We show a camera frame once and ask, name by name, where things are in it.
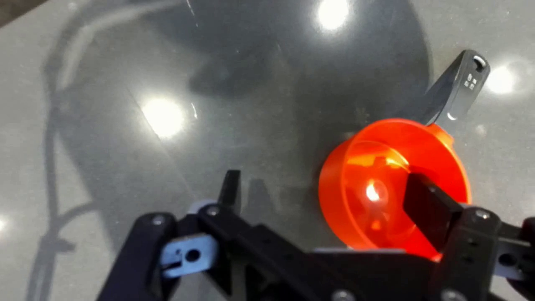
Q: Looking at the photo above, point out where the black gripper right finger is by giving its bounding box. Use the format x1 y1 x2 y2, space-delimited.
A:
401 170 535 301

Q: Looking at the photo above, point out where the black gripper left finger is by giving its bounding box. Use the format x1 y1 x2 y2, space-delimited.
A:
97 169 358 301

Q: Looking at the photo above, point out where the red toy pot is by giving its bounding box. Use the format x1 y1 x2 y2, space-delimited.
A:
316 48 492 264

